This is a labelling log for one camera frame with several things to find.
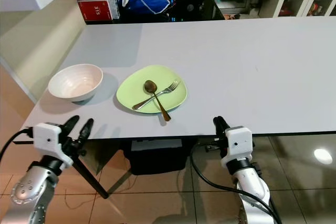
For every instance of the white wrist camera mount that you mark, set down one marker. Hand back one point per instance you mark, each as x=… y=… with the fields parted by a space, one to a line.
x=237 y=140
x=47 y=137

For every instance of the black table leg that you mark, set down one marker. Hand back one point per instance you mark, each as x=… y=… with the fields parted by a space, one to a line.
x=94 y=182

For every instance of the white ceramic bowl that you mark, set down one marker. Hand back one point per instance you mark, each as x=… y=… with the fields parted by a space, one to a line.
x=75 y=80

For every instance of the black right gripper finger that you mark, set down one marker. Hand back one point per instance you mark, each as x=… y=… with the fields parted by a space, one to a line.
x=225 y=126
x=217 y=124

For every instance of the black storage box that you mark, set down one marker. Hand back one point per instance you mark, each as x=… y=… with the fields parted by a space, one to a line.
x=157 y=158

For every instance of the light green plate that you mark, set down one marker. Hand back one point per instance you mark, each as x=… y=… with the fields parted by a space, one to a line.
x=131 y=95

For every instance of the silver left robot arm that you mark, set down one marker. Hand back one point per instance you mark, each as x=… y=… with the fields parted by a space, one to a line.
x=31 y=190

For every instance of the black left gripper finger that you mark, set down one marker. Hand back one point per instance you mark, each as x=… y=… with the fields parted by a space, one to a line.
x=71 y=124
x=87 y=128

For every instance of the red carton with white print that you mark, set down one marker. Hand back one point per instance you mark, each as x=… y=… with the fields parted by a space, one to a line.
x=95 y=11

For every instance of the silver metal fork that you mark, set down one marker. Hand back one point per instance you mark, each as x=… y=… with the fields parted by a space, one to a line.
x=172 y=85

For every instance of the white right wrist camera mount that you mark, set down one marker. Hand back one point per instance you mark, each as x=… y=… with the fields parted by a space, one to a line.
x=237 y=140

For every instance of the bronze metal spoon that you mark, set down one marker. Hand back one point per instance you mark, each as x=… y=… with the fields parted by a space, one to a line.
x=150 y=86

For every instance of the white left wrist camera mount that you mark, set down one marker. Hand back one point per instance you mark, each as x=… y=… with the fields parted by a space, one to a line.
x=47 y=137

